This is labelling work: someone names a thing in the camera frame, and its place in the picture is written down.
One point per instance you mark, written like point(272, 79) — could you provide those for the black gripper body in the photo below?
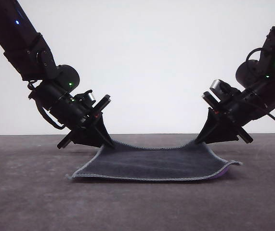
point(260, 103)
point(60, 106)

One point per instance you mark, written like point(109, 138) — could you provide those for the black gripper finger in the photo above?
point(224, 136)
point(208, 125)
point(104, 131)
point(89, 138)

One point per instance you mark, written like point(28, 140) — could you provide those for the purple towel with grey hem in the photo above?
point(151, 163)

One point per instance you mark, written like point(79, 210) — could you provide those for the grey table cloth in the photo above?
point(55, 204)

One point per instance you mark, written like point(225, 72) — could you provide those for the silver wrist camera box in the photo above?
point(218, 85)
point(90, 96)

